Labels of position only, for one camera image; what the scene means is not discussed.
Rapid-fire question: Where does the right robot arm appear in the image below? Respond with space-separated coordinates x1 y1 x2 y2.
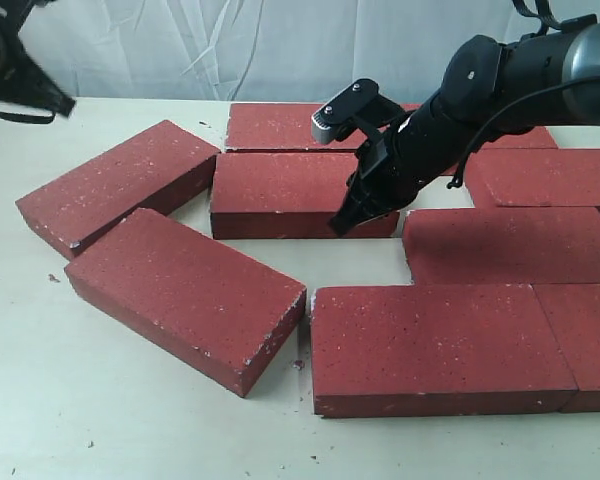
312 18 600 236

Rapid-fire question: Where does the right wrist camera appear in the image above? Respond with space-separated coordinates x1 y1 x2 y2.
311 78 405 145

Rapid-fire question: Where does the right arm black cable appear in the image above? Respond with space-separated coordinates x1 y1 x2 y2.
446 0 600 191

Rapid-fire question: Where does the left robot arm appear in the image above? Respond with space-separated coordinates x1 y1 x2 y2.
0 0 76 125

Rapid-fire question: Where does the white backdrop cloth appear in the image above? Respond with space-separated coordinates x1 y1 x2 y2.
21 0 539 103

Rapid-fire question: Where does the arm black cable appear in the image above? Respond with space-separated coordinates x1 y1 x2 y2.
0 94 56 126
446 0 600 191

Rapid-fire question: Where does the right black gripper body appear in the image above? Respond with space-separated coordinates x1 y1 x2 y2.
347 94 479 215

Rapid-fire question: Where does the front large red brick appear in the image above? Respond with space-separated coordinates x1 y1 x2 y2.
311 284 578 418

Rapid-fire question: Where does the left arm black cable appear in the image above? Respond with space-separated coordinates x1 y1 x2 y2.
0 94 56 126

